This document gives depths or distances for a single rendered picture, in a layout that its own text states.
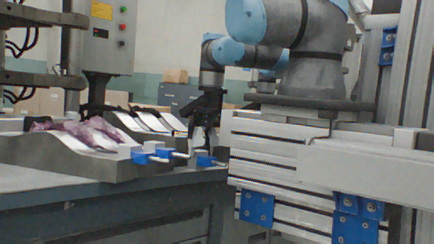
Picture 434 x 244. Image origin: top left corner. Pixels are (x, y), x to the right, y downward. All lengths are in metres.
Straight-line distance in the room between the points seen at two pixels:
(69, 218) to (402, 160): 0.74
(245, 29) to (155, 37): 8.96
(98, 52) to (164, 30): 7.61
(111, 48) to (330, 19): 1.40
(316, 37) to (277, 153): 0.26
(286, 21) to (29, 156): 0.71
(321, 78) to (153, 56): 8.95
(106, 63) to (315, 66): 1.39
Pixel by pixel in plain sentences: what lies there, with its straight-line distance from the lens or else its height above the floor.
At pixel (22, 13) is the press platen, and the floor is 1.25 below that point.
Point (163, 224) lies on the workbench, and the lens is 1.39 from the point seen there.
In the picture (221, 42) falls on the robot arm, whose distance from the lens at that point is 1.19.
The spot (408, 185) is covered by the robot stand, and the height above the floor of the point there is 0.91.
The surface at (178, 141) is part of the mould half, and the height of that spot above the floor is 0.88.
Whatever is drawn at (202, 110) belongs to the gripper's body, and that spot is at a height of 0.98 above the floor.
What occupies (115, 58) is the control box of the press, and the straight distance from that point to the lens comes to 2.26.
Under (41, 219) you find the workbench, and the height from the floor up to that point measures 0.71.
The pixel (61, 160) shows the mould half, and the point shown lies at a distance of 1.20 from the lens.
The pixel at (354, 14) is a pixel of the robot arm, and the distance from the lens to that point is 1.71.
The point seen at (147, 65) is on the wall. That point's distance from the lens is 9.97.
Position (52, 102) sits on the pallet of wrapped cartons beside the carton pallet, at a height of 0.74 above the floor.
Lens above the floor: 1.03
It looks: 4 degrees down
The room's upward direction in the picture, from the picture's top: 5 degrees clockwise
